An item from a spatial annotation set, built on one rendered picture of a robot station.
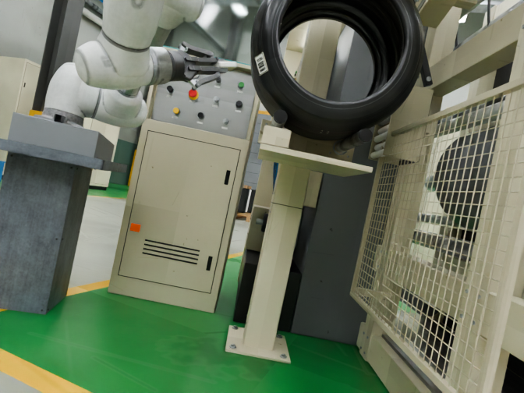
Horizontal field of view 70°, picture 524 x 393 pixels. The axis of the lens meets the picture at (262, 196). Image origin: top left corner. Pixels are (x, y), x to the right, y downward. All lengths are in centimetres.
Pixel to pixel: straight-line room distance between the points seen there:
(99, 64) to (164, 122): 111
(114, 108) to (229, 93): 59
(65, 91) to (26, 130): 22
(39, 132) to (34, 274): 55
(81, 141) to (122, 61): 80
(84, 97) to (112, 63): 87
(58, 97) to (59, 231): 54
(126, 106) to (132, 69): 83
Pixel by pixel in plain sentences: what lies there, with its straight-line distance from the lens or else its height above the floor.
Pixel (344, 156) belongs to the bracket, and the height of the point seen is 87.
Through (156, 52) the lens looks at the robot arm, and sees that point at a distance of 98.
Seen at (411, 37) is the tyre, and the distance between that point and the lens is 137.
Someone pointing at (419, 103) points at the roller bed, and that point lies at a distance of 167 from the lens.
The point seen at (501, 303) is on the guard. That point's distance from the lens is 86.
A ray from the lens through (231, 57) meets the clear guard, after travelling 204.
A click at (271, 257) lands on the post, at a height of 39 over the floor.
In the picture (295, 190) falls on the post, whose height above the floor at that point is 69.
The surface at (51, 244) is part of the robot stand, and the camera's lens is 170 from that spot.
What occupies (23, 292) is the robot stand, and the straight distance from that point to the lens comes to 178.
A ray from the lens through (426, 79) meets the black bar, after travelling 171.
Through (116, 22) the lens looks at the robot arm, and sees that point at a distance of 86.
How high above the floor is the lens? 65
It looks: level
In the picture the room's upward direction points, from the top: 12 degrees clockwise
